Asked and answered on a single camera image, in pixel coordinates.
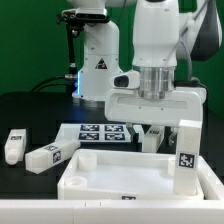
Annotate black cables at base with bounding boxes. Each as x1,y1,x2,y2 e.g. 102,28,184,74
31,75,73,94

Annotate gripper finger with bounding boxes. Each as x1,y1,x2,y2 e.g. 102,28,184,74
168,127,178,146
126,123,139,143

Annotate white L-shaped obstacle fence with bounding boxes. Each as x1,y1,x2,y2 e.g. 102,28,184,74
0,160,224,224

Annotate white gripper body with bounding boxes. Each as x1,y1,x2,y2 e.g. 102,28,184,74
105,87,207,127

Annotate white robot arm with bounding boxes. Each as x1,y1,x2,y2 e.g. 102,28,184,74
105,0,222,127

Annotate white desk top tray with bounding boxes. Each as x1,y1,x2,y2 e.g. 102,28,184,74
57,149,204,200

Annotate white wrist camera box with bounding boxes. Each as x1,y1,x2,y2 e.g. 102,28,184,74
110,70,140,89

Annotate white marker base plate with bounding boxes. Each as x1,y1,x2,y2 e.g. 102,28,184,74
54,123,145,144

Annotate black camera on stand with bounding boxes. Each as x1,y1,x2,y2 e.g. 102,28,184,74
56,8,110,92

